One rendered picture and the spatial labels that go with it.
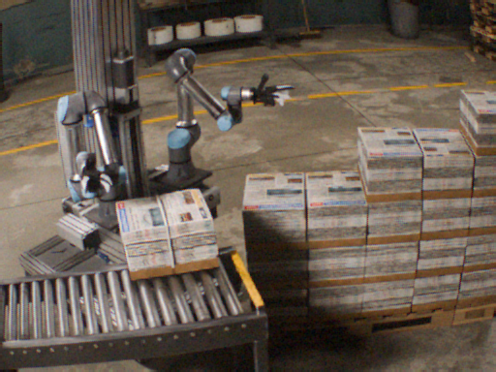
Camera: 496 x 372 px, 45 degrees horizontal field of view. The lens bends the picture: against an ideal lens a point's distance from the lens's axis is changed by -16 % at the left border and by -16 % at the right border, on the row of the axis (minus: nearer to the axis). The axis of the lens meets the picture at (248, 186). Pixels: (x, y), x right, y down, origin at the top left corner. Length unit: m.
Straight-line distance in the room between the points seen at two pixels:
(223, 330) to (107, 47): 1.50
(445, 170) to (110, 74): 1.69
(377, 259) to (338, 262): 0.20
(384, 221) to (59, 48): 6.98
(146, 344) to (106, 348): 0.17
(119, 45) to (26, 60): 6.33
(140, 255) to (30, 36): 7.04
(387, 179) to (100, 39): 1.52
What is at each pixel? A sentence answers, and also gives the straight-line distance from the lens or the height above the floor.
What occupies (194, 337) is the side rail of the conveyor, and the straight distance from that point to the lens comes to 2.52.
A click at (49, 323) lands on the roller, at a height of 0.80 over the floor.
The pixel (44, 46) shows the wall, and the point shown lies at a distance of 9.52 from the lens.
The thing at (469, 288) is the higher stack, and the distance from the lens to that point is 3.62.
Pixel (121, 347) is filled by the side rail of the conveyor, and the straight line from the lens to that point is 2.51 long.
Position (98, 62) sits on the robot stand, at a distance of 3.25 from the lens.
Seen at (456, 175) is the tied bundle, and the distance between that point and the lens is 3.22.
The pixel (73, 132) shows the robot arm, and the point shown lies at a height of 1.29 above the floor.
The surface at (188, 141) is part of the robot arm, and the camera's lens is 3.51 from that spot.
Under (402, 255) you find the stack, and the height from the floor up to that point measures 0.53.
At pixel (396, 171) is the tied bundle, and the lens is 3.15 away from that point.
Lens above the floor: 2.32
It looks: 26 degrees down
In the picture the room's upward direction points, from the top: 4 degrees counter-clockwise
